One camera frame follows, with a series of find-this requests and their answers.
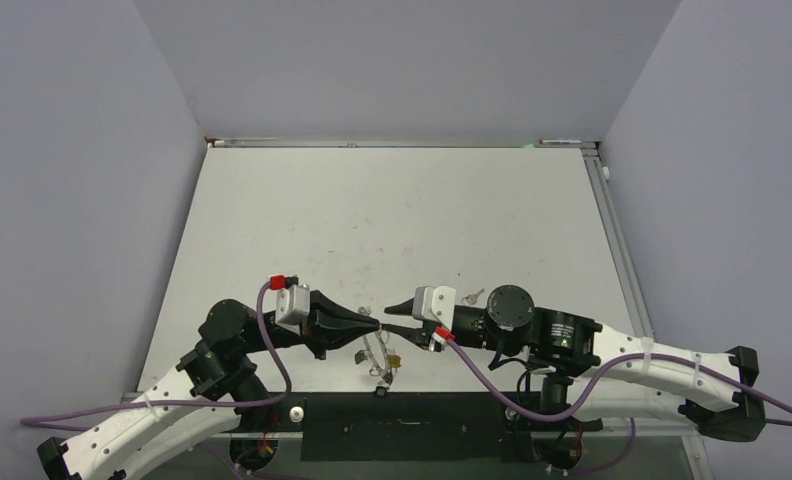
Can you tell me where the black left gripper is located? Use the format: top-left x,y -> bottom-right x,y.
240,290 -> 380,359

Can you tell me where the large metal keyring with rings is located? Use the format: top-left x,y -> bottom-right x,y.
354,327 -> 401,398

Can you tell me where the silver key with small ring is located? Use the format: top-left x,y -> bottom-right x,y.
461,289 -> 485,306

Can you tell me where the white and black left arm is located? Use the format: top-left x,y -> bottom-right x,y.
21,276 -> 381,479

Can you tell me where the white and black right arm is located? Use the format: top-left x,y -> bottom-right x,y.
384,285 -> 766,442

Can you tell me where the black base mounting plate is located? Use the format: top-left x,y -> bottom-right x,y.
229,392 -> 603,470

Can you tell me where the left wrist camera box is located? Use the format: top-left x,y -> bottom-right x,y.
275,285 -> 311,330

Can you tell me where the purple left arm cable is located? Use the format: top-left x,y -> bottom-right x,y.
19,279 -> 294,432

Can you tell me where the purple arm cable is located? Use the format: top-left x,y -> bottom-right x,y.
435,327 -> 792,429
19,279 -> 294,432

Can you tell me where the aluminium table frame rail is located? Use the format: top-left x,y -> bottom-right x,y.
582,148 -> 654,337

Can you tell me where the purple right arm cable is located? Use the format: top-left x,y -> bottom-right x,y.
435,327 -> 792,429

